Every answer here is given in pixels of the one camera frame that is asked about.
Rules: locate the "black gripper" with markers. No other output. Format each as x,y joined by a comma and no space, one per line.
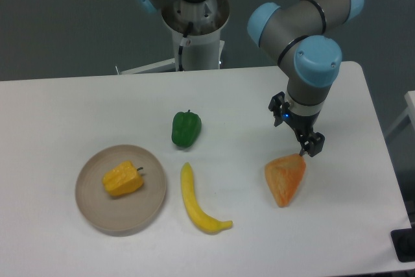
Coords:
311,142

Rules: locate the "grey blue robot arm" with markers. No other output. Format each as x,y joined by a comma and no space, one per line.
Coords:
293,37

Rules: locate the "green toy pepper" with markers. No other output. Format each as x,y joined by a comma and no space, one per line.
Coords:
186,127

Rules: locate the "yellow toy pepper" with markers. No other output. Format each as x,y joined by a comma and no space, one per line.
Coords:
122,179

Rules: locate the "beige round plate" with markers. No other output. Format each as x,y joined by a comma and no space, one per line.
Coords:
126,214

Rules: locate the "orange toy bread slice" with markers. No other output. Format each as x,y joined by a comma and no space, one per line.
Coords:
284,176

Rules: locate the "white furniture at right edge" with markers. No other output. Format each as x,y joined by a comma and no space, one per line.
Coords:
402,121

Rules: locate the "yellow toy banana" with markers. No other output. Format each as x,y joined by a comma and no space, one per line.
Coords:
197,215

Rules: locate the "black device at table edge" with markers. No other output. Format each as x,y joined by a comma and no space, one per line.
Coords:
403,242

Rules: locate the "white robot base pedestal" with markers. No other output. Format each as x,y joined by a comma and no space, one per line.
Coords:
196,42

